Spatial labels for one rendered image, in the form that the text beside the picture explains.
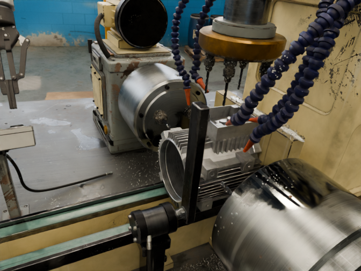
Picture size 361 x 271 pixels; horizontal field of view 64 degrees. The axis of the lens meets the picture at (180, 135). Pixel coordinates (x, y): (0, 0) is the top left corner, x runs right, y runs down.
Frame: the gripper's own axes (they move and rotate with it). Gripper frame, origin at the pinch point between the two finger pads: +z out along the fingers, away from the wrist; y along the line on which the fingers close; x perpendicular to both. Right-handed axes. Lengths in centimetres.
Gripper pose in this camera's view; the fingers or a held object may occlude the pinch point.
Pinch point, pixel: (11, 94)
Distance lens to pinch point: 83.8
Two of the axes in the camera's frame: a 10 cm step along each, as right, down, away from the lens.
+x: -4.4, -0.2, 9.0
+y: 8.9, -1.6, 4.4
